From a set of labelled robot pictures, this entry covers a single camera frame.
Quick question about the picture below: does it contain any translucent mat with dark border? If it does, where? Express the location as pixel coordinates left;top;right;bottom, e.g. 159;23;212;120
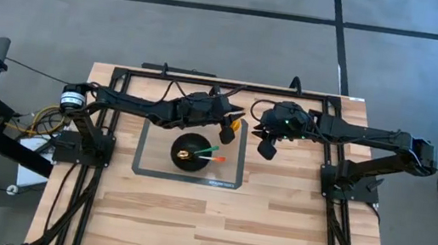
130;104;252;191

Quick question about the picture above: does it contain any black round bowl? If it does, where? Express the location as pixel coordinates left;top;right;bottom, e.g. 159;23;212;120
167;129;214;176

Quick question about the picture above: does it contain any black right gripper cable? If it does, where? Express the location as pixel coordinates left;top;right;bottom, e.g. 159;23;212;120
247;96;280;126

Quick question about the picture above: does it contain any black curved clamp handle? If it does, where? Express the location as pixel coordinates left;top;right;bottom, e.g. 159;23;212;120
287;74;304;95

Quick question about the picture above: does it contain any gold spoon with green handle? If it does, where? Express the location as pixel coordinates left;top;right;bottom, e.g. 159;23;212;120
176;140;221;166

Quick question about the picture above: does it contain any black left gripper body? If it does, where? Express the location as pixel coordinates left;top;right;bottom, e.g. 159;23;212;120
174;85;236;137

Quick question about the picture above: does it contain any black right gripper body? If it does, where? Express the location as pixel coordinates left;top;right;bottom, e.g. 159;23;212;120
257;97;321;148

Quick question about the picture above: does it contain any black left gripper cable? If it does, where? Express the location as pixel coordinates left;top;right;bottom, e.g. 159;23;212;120
156;72;248;117

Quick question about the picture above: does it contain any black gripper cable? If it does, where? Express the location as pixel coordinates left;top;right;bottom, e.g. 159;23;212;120
156;72;248;117
247;96;280;126

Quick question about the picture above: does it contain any black clamp bar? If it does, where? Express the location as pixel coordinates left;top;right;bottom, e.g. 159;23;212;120
140;59;219;82

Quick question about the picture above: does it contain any black aluminium table frame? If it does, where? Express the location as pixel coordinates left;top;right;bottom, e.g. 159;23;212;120
23;54;414;245

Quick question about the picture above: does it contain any yellow cable bundle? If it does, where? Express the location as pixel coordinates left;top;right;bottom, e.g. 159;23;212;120
0;95;73;141

